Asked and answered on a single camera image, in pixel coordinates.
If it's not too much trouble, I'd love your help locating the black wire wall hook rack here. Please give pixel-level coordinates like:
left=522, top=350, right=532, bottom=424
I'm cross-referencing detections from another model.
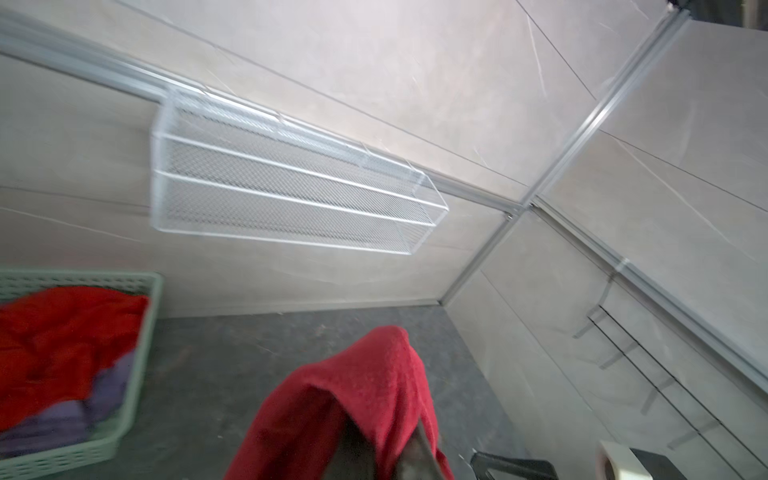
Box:
left=572, top=276, right=767, bottom=479

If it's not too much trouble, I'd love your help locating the white wire mesh wall basket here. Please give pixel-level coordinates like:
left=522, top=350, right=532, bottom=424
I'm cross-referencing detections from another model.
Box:
left=150, top=90, right=449, bottom=255

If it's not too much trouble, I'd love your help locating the dark red printed t-shirt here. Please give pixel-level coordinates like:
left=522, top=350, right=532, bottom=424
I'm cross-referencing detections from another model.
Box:
left=225, top=325, right=453, bottom=479

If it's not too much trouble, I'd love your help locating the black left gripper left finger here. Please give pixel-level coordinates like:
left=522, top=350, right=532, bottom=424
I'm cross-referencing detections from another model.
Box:
left=322, top=420, right=377, bottom=480

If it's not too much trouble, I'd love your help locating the light green perforated plastic basket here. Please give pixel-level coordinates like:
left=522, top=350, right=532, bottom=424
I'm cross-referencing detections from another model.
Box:
left=1, top=268, right=164, bottom=479

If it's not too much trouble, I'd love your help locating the bright red t-shirt in basket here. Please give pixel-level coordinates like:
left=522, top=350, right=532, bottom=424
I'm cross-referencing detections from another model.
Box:
left=1, top=286, right=150, bottom=430

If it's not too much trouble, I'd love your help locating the lavender t-shirt in basket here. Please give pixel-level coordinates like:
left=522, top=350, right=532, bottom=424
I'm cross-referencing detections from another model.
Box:
left=1, top=351, right=135, bottom=458

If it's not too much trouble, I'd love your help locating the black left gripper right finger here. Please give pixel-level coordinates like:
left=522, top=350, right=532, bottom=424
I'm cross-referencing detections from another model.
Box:
left=392, top=422, right=445, bottom=480

